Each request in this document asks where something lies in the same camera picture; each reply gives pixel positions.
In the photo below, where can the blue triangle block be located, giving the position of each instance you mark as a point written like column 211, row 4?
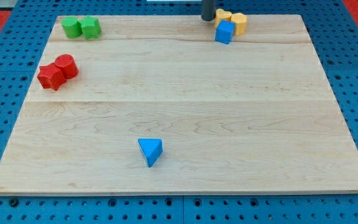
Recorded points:
column 151, row 150

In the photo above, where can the yellow hexagon block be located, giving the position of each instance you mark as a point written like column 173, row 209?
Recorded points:
column 240, row 21

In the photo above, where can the light wooden board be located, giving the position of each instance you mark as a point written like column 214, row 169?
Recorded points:
column 253, row 117

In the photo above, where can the blue cube block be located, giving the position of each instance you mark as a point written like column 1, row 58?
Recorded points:
column 224, row 32

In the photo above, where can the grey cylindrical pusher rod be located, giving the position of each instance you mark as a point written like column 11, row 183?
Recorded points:
column 208, row 8

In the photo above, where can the yellow heart block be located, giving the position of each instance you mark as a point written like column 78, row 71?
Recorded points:
column 221, row 15

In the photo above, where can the green star block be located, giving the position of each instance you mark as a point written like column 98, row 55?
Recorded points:
column 90, row 27

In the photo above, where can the red cylinder block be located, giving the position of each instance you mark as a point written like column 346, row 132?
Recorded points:
column 67, row 65

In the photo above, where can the red star block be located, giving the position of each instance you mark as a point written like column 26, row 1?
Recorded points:
column 50, row 76

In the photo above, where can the green cylinder block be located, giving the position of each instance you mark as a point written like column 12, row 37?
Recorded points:
column 71, row 27

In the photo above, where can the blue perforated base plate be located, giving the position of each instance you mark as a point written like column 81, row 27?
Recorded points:
column 334, row 33

